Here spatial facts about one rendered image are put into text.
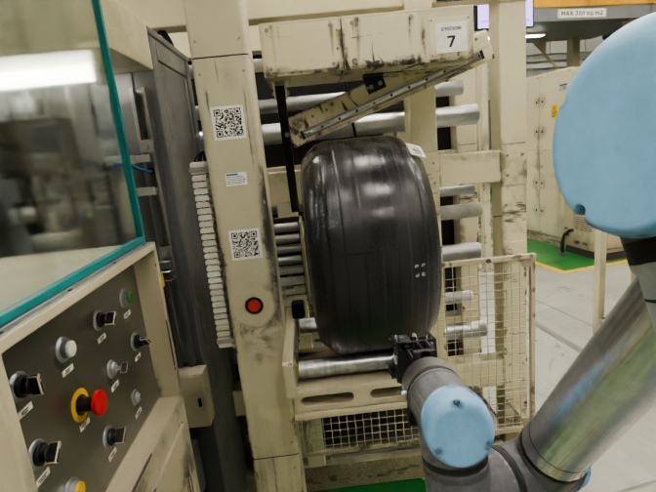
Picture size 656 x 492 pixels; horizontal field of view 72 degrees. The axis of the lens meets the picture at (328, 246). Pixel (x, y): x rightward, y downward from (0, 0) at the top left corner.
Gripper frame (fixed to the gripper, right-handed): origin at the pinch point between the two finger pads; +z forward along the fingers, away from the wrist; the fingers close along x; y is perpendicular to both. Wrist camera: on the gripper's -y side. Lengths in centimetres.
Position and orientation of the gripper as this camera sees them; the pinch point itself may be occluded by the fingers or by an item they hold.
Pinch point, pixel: (403, 354)
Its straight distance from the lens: 98.4
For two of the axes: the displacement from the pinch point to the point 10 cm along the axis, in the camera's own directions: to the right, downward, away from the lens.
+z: -0.4, -0.9, 10.0
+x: -9.9, 1.1, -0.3
